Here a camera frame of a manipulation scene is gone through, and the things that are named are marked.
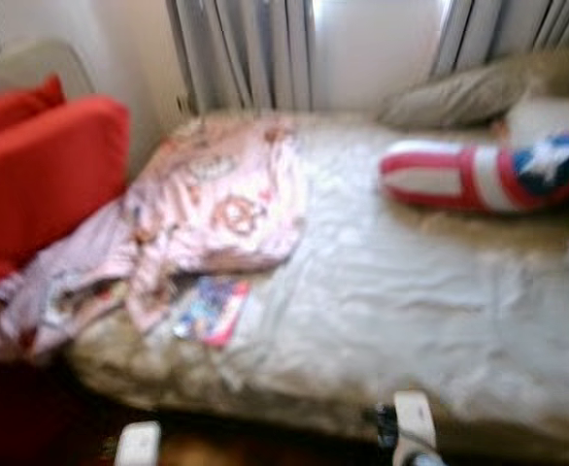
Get beige pillow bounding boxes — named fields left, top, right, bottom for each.
left=376, top=49, right=569, bottom=133

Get Captain America shield pillow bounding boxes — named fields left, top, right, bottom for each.
left=379, top=123, right=569, bottom=214

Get white pillow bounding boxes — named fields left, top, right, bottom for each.
left=505, top=93, right=569, bottom=148

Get red fabric cushion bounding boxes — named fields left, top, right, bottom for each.
left=0, top=75, right=68, bottom=146
left=0, top=94, right=131, bottom=298

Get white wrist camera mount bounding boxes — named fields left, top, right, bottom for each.
left=392, top=389, right=439, bottom=458
left=114, top=419, right=162, bottom=466

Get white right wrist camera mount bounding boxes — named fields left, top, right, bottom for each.
left=392, top=389, right=439, bottom=458

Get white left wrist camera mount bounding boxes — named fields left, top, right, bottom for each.
left=114, top=419, right=162, bottom=466

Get beige floral bed sheet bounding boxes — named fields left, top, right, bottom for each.
left=65, top=109, right=569, bottom=459

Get grey striped curtain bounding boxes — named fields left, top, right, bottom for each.
left=165, top=0, right=316, bottom=114
left=429, top=0, right=569, bottom=81

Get colourful booklet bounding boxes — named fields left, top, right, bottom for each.
left=172, top=276, right=252, bottom=349

